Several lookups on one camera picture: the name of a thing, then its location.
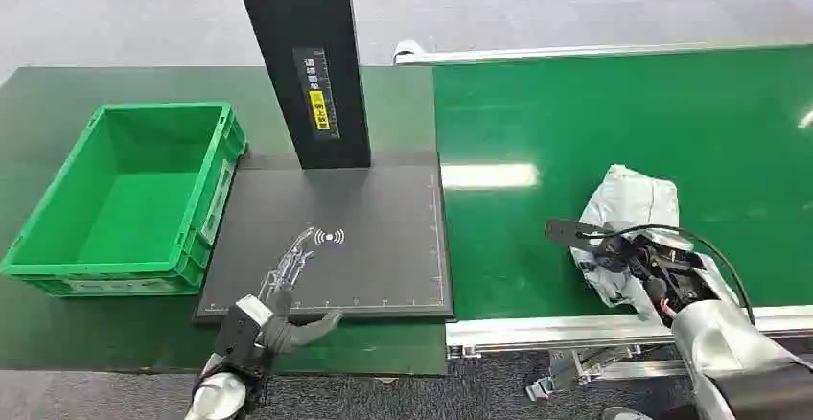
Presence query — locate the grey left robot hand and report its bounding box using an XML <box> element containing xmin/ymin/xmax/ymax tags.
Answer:
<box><xmin>257</xmin><ymin>226</ymin><xmax>345</xmax><ymax>356</ymax></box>

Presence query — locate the dark right robot hand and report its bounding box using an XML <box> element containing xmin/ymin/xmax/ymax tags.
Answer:
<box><xmin>544</xmin><ymin>218</ymin><xmax>720</xmax><ymax>328</ymax></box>

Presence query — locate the grey plastic parcel bag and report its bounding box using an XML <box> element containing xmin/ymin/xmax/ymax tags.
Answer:
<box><xmin>569</xmin><ymin>163</ymin><xmax>682</xmax><ymax>318</ymax></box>

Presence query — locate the green conveyor belt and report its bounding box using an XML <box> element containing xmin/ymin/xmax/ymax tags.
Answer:
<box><xmin>432</xmin><ymin>44</ymin><xmax>813</xmax><ymax>324</ymax></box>

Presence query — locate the green plastic crate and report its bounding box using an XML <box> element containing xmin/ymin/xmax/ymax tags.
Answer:
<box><xmin>0</xmin><ymin>101</ymin><xmax>248</xmax><ymax>298</ymax></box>

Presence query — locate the yellow label on column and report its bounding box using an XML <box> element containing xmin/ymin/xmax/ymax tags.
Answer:
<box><xmin>308</xmin><ymin>89</ymin><xmax>334</xmax><ymax>131</ymax></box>

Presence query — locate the black scanner column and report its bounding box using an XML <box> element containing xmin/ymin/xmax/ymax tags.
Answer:
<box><xmin>229</xmin><ymin>0</ymin><xmax>373</xmax><ymax>172</ymax></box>

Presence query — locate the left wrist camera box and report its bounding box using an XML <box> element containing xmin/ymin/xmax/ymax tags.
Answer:
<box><xmin>213</xmin><ymin>294</ymin><xmax>275</xmax><ymax>371</ymax></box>

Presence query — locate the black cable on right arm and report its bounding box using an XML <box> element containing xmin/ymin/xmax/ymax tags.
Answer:
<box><xmin>595</xmin><ymin>223</ymin><xmax>757</xmax><ymax>328</ymax></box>

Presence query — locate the black scanner base plate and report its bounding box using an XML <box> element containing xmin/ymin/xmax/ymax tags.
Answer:
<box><xmin>192</xmin><ymin>152</ymin><xmax>455</xmax><ymax>325</ymax></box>

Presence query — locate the silver conveyor frame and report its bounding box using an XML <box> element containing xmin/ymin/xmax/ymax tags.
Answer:
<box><xmin>391</xmin><ymin>40</ymin><xmax>813</xmax><ymax>360</ymax></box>

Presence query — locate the metal conveyor bracket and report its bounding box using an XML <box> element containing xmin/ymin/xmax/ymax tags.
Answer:
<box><xmin>524</xmin><ymin>345</ymin><xmax>638</xmax><ymax>403</ymax></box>

